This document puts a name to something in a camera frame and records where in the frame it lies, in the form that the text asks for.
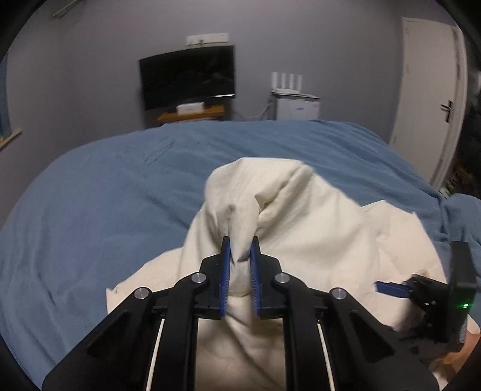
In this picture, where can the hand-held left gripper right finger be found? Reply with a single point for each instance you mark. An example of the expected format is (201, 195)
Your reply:
(255, 280)

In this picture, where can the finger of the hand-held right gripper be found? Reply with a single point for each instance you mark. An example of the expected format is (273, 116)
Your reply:
(390, 288)

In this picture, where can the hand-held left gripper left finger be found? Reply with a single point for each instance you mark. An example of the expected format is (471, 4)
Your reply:
(225, 280)

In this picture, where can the cream hooded jacket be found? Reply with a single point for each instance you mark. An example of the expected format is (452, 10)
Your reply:
(319, 233)

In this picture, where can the person's right hand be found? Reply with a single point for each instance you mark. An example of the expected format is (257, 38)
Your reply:
(464, 359)

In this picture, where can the blue fleece blanket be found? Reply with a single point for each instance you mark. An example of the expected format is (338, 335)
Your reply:
(112, 188)

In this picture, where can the wooden television stand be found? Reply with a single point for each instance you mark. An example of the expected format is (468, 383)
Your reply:
(191, 115)

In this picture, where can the white flat box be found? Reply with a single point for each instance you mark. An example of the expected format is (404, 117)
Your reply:
(189, 108)

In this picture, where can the white small cabinet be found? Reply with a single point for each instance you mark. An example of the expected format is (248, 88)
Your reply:
(297, 109)

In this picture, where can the white door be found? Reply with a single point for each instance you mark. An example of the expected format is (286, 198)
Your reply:
(424, 94)

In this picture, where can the white router with antennas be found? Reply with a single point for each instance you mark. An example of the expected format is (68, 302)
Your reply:
(289, 90)

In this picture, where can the black flat screen television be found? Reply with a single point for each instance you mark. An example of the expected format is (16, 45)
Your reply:
(186, 79)

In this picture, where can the wooden window sill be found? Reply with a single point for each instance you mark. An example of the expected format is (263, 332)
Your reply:
(9, 138)

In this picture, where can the blue curtain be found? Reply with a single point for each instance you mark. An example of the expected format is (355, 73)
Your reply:
(3, 101)

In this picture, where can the white wall outlet strip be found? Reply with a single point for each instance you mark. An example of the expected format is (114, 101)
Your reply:
(207, 38)

